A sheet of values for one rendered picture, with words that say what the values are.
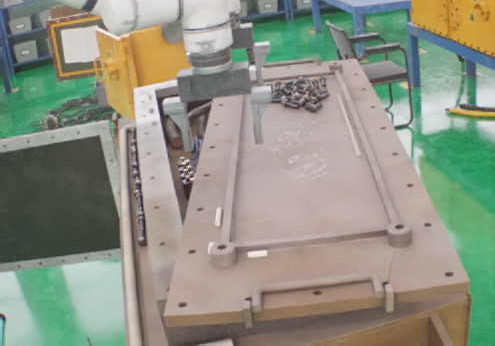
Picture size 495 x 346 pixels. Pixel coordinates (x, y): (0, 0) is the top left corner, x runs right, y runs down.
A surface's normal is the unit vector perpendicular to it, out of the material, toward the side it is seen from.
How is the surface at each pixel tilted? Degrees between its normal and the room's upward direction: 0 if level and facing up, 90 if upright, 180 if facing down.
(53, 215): 90
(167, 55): 90
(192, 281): 0
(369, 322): 0
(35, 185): 90
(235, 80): 90
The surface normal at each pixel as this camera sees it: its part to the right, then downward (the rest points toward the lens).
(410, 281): -0.12, -0.92
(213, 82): 0.00, 0.39
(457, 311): 0.21, 0.35
